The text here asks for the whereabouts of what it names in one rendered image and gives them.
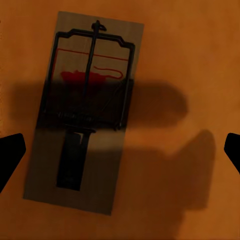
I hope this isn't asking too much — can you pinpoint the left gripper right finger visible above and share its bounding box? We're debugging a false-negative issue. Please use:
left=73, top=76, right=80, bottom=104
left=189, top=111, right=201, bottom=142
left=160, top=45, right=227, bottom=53
left=224, top=133, right=240, bottom=173

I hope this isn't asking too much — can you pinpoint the mousetrap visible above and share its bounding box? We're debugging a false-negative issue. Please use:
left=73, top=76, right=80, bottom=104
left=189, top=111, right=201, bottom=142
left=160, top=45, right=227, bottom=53
left=22, top=10, right=145, bottom=216

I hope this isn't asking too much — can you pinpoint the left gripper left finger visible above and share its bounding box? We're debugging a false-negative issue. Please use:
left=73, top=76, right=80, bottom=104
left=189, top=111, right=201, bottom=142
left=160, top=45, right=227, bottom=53
left=0, top=133, right=26, bottom=193

